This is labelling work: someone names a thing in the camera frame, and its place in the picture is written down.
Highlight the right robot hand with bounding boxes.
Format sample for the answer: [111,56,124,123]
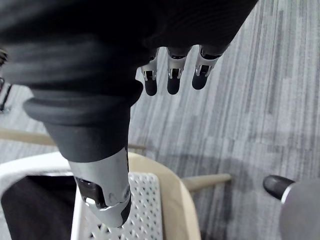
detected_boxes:
[0,0,260,229]

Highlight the white plastic laundry basket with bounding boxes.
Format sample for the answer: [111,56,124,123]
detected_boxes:
[0,151,164,240]

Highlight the dark clothes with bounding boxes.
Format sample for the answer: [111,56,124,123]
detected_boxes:
[0,173,82,240]

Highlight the black metal stand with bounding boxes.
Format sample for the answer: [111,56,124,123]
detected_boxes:
[0,48,13,113]

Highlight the robot dark foot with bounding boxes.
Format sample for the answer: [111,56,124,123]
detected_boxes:
[262,174,296,201]

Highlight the robot silver leg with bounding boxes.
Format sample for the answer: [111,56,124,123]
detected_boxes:
[278,180,320,240]

